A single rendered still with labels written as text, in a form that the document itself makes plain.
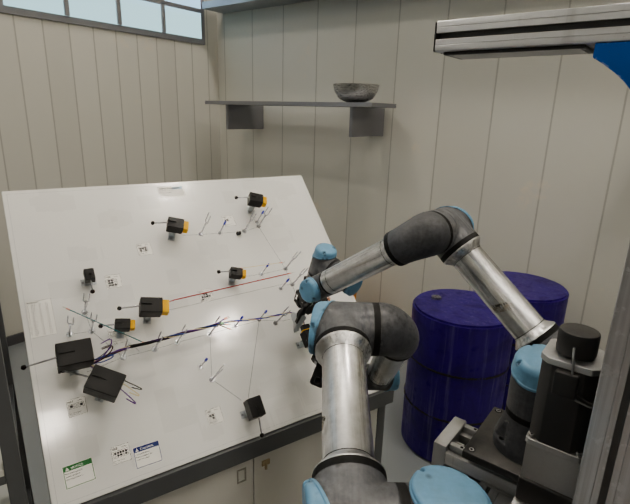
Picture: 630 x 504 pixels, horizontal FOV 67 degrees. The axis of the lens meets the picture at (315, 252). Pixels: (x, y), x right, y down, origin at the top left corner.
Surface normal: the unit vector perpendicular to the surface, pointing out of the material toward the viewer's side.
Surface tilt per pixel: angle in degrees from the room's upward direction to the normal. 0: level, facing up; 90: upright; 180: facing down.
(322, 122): 90
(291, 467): 90
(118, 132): 90
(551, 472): 90
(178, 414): 46
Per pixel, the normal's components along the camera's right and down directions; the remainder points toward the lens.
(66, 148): 0.79, 0.19
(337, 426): -0.36, -0.80
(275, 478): 0.55, 0.25
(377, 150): -0.61, 0.21
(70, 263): 0.42, -0.48
